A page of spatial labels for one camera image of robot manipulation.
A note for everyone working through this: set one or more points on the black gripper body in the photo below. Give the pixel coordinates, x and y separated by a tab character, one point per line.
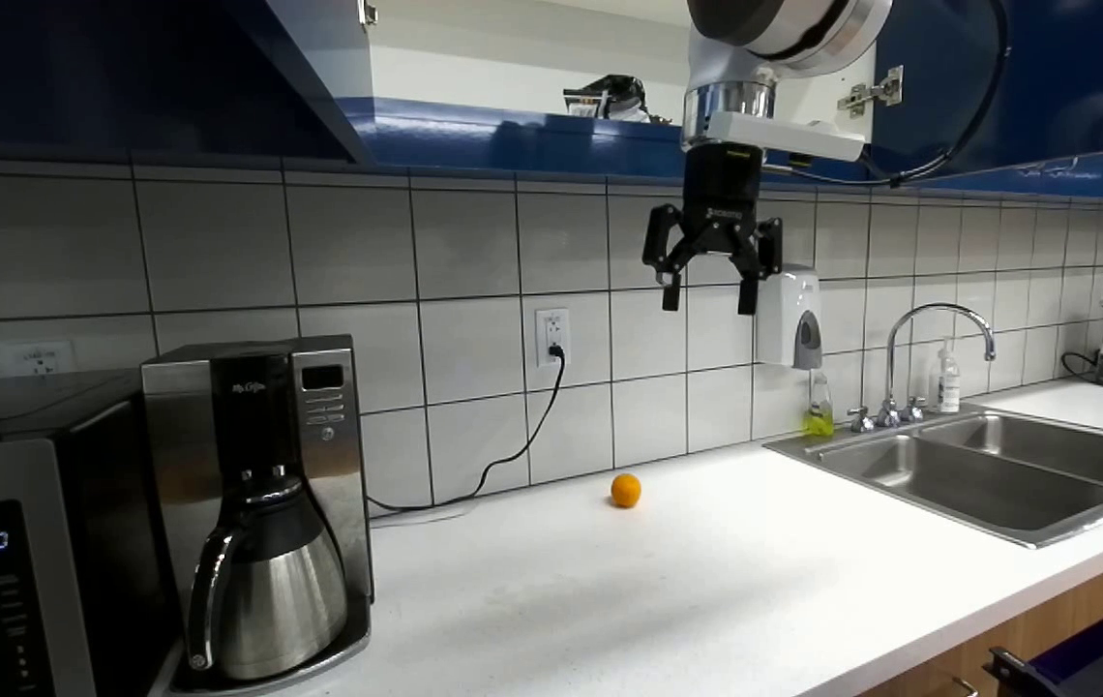
725	189

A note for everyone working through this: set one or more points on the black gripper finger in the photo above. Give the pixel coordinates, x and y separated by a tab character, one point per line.
765	253
669	253

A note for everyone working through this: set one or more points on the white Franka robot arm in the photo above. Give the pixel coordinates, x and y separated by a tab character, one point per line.
805	26

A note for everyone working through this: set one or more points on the metal cabinet hinge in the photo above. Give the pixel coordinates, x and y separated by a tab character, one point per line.
882	91

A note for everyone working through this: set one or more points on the blue cabinet door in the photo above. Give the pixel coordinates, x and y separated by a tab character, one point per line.
86	80
1076	80

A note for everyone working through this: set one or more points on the wooden base cabinet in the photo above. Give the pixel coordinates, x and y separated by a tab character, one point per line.
1054	620

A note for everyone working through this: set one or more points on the yellow dish soap bottle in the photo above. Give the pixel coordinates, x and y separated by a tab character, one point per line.
816	424

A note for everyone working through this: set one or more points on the chrome sink faucet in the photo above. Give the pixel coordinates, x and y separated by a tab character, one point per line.
892	390

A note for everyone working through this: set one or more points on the small white bottle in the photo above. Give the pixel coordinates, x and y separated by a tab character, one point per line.
951	390

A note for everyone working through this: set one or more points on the orange fruit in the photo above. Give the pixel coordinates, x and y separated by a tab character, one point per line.
625	491

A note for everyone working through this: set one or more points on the stainless steel double sink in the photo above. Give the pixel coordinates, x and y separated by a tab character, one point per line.
962	484

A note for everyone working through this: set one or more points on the black steel coffee maker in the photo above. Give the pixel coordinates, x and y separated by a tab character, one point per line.
317	411

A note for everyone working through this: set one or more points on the dark blue drawer item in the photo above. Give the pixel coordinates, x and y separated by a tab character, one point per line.
1091	660

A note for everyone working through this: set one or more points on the stainless steel carafe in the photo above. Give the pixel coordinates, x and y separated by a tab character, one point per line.
271	602

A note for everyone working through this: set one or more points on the white wall soap dispenser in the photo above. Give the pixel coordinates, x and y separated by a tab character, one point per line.
798	323

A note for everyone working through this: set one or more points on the white wall outlet with plug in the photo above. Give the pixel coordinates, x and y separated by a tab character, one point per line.
551	323

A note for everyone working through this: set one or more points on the blue wall cabinet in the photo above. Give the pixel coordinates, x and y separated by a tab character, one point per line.
511	136

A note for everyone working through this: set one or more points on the white empty wall outlet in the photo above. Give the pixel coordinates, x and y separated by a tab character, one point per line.
42	362

